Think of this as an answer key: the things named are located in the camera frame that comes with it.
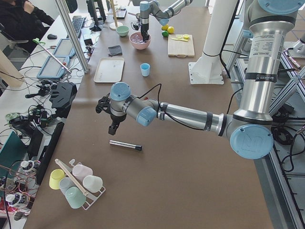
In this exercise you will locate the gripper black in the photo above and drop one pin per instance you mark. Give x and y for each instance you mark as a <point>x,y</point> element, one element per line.
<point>116,118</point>
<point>144,28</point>

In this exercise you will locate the light blue plastic cup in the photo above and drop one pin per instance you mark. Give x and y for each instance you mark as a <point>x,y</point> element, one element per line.
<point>145,69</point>

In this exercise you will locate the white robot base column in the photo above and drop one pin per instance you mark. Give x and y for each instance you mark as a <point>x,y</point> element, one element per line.
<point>208,68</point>

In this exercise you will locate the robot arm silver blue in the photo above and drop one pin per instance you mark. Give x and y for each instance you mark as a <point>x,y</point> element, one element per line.
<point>148,8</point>
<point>249,128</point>

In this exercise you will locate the pile of clear ice cubes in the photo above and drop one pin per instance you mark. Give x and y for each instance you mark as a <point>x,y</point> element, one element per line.
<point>136,38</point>

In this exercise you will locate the wooden cup tree stand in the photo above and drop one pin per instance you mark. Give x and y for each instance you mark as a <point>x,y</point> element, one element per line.
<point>114,25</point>

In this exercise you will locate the pink plastic cup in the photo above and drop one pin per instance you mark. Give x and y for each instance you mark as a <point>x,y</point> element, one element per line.
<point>80,171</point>

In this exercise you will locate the white plastic cup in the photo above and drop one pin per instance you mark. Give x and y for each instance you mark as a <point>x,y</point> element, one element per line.
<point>92,183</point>

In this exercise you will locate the grey blue plastic cup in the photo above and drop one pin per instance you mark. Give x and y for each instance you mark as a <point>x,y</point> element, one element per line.
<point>65,184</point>

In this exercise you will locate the yellow plastic cup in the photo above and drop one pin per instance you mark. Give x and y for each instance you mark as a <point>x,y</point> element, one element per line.
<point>55,177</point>

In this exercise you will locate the mint plastic cup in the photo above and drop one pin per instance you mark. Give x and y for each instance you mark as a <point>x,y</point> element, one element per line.
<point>75,197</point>

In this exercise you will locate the pink bowl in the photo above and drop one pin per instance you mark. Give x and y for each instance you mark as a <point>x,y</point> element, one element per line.
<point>140,46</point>

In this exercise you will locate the green lime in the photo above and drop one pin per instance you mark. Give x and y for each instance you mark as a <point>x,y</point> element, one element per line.
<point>165,33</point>

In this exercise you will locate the yellow lemon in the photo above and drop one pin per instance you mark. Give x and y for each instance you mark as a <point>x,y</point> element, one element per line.
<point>170,30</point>
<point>165,27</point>

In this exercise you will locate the mint green bowl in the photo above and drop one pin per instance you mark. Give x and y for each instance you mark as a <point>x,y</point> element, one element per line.
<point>122,31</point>

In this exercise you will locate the grey folded cloth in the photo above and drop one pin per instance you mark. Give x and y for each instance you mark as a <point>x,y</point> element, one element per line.
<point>114,50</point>

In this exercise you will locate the steel muddler black tip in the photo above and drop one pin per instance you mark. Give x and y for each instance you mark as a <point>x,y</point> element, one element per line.
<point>127,145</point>

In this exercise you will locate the wooden cutting board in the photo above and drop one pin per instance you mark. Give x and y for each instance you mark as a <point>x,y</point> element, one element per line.
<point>180,48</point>

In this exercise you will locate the yellow plastic knife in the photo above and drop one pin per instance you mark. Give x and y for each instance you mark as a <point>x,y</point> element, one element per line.
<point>179,39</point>

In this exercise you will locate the cream rabbit tray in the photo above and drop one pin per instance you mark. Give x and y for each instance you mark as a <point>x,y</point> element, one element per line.
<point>109,70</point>

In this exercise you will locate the black keyboard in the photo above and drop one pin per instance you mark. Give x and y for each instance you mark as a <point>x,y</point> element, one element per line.
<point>78,25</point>

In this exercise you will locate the blue teach pendant tablet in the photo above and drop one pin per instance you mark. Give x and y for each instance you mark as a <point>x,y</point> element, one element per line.
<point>51,69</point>

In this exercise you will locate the black computer mouse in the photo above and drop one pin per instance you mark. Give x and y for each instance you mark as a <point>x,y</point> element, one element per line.
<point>52,37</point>

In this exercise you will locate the person in black clothes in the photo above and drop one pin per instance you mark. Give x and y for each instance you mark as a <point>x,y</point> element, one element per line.
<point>24,21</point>

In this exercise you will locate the black plastic bracket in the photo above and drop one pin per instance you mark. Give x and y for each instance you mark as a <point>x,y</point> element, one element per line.
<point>62,97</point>

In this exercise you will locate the white wire cup rack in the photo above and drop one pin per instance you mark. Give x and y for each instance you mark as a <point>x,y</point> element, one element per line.
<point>91,198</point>

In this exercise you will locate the aluminium frame post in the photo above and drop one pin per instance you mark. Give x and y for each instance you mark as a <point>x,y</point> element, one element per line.
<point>64,13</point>

